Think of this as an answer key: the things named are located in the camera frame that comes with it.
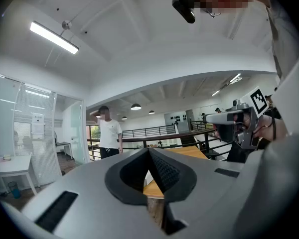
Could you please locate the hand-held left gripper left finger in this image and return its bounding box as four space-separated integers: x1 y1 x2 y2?
21 147 166 239

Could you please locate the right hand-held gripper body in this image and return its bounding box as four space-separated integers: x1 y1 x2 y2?
218 86 270 150

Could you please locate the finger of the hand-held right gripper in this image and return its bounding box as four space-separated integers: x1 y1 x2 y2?
205 110 244 124

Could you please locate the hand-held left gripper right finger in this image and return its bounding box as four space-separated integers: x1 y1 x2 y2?
149 147 245 236

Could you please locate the person's right hand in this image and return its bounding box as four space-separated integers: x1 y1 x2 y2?
233 113 289 142

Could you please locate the wooden table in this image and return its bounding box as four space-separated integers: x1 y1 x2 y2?
142 145 209 200

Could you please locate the black metal railing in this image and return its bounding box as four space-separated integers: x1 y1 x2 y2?
87 120 231 162

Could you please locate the white office desk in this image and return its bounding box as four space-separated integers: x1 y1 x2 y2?
55 141 74 159

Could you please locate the glass partition with blinds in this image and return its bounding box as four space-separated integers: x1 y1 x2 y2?
12 83 62 185

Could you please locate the blue waste bin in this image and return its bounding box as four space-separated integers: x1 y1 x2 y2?
7 181 22 199

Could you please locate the white side table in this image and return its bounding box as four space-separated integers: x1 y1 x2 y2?
0 155 38 196

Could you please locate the white paper notice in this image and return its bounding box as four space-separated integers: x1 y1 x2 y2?
30 112 45 135

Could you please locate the person's grey shirt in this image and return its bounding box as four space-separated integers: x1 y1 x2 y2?
264 0 299 81

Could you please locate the long ceiling tube light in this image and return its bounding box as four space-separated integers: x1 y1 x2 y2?
29 20 80 55

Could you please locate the grey wall board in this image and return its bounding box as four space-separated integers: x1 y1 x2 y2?
163 110 188 132

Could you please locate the black head camera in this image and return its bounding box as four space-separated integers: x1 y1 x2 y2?
171 0 197 24

